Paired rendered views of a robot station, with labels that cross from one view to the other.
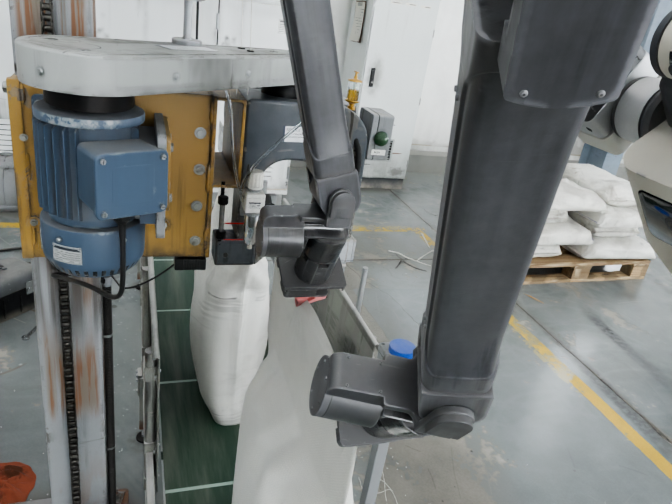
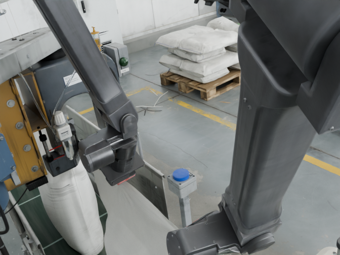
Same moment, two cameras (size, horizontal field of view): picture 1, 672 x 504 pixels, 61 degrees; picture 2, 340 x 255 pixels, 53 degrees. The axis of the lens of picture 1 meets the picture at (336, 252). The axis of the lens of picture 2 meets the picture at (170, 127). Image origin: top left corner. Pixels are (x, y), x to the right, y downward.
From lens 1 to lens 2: 0.12 m
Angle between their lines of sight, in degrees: 12
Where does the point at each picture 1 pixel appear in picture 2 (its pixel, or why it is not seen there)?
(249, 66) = (27, 51)
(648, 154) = not seen: hidden behind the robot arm
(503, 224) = (288, 158)
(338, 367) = (184, 239)
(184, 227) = (24, 164)
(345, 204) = (130, 122)
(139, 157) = not seen: outside the picture
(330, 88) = (95, 58)
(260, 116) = (45, 78)
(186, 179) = (13, 135)
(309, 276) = (122, 168)
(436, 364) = (249, 223)
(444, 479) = not seen: hidden behind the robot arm
